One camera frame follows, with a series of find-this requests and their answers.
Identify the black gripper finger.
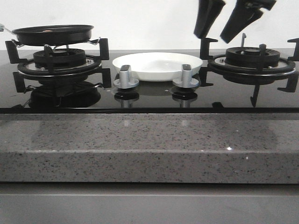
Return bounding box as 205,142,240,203
220,0,276,43
194,0,226,38

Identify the white round plate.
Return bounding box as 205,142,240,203
113,52,203,82

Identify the black frying pan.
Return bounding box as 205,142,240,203
12,24,94,45

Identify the right black gas burner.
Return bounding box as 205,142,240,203
225,47,280,68

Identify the black gas burner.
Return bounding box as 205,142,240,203
225,47,280,68
33,49,86,69

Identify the right black pan support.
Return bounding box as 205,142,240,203
199,34,299,106

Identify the black pan support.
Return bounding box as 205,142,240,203
5,38,111,92
199,34,299,106

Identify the right silver stove knob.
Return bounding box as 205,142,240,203
172,64,199,88

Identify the silver stove knob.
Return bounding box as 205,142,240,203
114,65,139,89
172,64,199,88

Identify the left silver stove knob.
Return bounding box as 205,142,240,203
114,65,139,89

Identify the left black pan support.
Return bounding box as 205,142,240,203
5,38,111,92

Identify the black glass cooktop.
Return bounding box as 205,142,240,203
0,50,299,114

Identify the left black gas burner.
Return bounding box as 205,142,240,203
33,49,86,69

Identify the silver wire pan trivet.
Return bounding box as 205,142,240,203
11,37,102,48

